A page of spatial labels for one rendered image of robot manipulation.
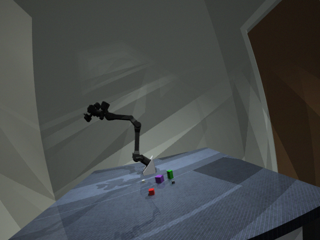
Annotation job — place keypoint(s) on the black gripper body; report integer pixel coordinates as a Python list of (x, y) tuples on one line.
[(88, 117)]

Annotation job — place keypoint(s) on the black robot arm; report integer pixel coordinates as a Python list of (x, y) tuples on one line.
[(137, 126)]

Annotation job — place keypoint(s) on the purple cube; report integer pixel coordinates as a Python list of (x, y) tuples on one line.
[(159, 178)]

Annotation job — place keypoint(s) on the red block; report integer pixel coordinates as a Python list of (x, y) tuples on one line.
[(151, 191)]

